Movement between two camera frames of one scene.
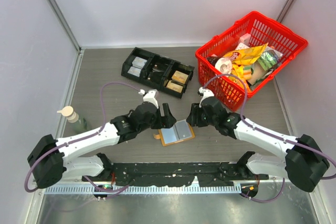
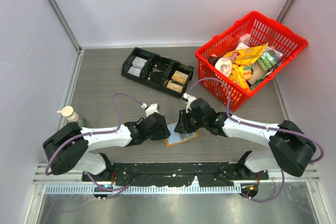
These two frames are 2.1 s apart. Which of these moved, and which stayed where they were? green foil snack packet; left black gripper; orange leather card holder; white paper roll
Moved: left black gripper
Stayed: green foil snack packet; orange leather card holder; white paper roll
